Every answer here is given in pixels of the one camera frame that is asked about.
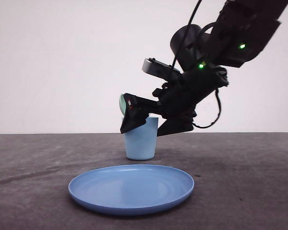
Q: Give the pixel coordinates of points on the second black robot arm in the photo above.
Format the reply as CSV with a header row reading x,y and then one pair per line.
x,y
240,33

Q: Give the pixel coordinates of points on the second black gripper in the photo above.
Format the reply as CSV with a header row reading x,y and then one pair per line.
x,y
178,99

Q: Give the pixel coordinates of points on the blue plastic plate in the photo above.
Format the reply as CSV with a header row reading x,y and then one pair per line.
x,y
131,190

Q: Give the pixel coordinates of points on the mint green plastic spoon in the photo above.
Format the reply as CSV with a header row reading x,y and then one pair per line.
x,y
122,104

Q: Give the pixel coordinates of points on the light blue plastic cup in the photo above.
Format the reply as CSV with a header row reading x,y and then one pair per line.
x,y
140,143

